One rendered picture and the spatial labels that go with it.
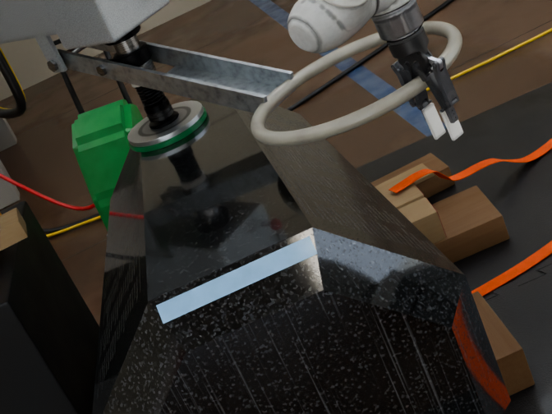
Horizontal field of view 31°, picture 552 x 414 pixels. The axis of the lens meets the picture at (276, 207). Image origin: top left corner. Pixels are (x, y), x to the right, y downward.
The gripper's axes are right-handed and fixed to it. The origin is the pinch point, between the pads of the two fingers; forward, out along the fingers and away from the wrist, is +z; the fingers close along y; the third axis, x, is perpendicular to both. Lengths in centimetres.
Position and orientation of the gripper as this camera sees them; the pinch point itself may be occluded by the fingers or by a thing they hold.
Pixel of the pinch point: (443, 122)
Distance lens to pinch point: 200.3
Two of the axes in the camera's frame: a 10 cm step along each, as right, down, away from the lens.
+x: -7.2, 5.7, -4.1
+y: -5.5, -0.9, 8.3
